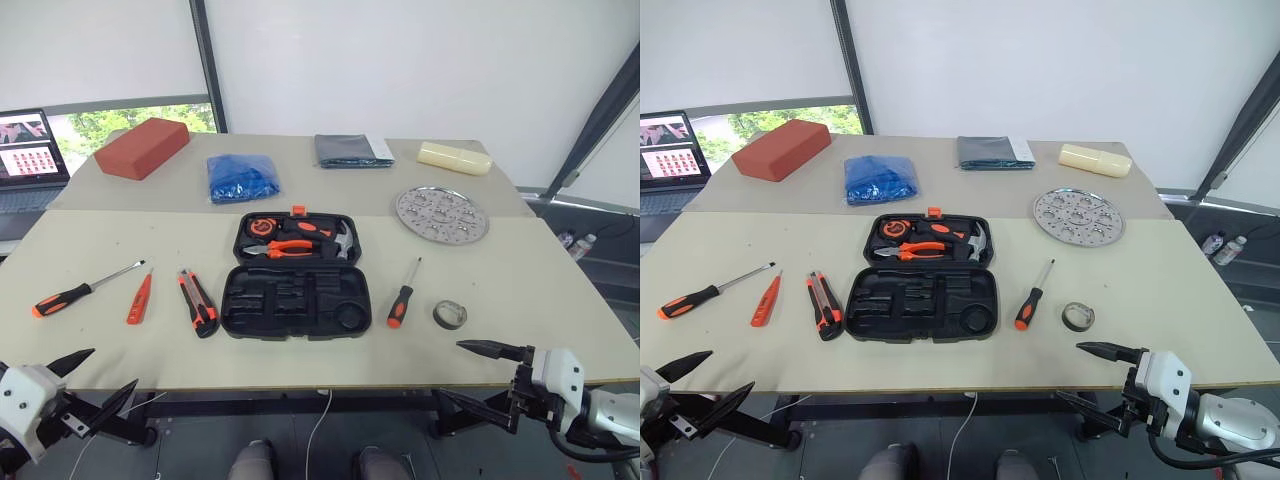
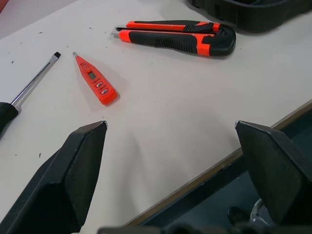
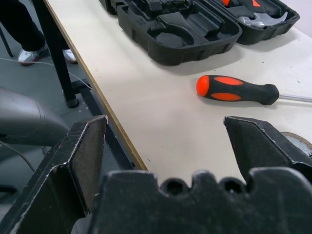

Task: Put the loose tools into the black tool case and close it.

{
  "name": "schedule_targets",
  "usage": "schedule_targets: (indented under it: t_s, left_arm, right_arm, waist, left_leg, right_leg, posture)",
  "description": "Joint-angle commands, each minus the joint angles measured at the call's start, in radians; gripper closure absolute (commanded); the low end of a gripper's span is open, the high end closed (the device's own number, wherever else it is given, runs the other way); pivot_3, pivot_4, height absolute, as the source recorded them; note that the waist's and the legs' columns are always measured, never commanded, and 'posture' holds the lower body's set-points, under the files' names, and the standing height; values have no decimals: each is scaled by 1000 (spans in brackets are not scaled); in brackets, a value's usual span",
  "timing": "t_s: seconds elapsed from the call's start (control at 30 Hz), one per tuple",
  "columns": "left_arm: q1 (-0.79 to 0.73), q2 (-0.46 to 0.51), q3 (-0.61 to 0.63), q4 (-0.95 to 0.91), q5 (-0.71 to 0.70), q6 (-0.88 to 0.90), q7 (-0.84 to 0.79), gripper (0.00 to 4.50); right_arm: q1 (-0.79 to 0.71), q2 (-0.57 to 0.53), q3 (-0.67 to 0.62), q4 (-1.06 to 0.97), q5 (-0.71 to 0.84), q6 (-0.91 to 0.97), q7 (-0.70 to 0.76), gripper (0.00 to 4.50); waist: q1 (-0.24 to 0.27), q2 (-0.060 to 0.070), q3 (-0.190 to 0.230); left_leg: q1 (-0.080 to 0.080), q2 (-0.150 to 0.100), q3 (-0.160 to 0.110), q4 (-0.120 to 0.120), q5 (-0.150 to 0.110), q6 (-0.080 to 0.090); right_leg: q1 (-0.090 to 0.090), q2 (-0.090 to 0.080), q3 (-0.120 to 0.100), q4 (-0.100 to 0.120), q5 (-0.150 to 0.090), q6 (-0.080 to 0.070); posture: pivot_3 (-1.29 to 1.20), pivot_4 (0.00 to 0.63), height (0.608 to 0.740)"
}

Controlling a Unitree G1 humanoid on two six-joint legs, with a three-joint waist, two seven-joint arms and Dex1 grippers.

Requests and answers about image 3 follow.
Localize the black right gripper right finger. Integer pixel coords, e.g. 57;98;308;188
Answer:
223;116;312;183

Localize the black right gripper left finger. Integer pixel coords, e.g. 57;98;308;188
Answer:
0;115;108;234

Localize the grey tape roll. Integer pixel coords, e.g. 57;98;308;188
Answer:
280;131;312;159

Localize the black plastic tool case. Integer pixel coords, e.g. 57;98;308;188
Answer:
98;0;301;66

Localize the grey rounded robot body shell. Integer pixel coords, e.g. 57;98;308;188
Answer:
0;87;72;147

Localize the black table leg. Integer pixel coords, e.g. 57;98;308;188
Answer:
33;0;80;109

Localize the white sneaker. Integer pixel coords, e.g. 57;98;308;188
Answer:
62;48;79;64
17;43;49;66

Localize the thin black chair leg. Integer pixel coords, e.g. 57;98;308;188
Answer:
0;23;14;58

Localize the person in black trousers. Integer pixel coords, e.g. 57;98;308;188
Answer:
0;0;70;52

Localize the thin grey cable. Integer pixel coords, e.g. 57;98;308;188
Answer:
0;139;36;173

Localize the orange black handled screwdriver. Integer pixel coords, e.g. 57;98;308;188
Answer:
196;75;312;106

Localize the thin white cable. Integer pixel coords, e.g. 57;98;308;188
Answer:
0;57;94;90

